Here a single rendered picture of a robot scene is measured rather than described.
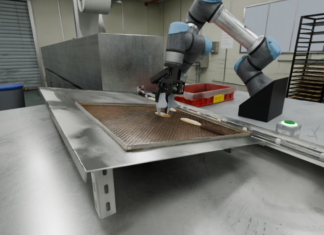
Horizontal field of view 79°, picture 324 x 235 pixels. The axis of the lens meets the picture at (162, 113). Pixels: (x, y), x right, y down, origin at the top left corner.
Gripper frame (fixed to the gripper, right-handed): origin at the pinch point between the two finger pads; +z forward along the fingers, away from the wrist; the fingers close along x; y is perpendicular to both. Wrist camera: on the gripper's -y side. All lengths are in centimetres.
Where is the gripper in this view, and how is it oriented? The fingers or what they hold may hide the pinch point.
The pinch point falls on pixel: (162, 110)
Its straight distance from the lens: 84.7
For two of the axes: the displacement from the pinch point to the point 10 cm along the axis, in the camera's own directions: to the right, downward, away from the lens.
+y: 6.6, 2.5, -7.1
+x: 7.3, -0.2, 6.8
